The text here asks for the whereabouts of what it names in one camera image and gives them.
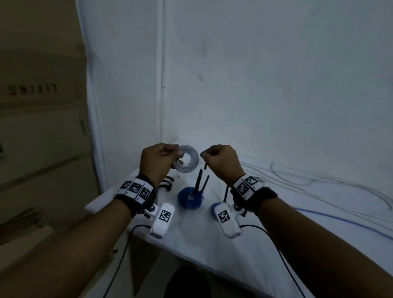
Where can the person's left hand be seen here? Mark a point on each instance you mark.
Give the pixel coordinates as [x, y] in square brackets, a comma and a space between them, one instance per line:
[155, 164]

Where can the person's right hand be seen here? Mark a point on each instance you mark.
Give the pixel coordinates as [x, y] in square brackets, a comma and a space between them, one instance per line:
[222, 162]

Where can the person's right fingers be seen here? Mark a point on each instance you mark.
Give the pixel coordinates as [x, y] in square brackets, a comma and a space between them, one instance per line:
[207, 154]

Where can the person's left fingers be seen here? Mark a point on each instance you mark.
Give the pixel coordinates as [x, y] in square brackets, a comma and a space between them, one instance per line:
[175, 152]

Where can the person's left forearm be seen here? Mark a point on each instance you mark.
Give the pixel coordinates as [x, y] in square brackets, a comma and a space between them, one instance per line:
[67, 258]

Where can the person's right forearm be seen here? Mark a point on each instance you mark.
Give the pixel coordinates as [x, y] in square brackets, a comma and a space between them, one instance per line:
[322, 251]

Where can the black rod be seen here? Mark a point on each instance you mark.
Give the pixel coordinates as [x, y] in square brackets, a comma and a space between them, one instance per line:
[197, 182]
[205, 184]
[227, 193]

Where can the white roll with black bands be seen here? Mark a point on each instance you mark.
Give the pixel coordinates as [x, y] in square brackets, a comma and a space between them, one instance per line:
[166, 184]

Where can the blue round holder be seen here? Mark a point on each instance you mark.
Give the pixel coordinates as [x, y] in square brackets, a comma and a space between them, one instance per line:
[213, 210]
[185, 201]

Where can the black wristband with marker tags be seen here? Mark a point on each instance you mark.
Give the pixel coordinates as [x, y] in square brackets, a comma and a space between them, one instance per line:
[251, 192]
[135, 192]

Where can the plain cardboard box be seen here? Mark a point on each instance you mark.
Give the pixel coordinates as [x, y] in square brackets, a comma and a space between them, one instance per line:
[46, 153]

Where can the cardboard box with print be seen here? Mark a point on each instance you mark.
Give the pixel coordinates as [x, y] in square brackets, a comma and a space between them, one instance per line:
[40, 55]

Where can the white wrist camera with marker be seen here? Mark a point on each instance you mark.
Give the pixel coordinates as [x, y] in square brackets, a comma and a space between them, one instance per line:
[227, 219]
[162, 219]

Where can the white wall conduit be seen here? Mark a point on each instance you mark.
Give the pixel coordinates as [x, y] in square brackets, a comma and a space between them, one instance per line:
[160, 70]

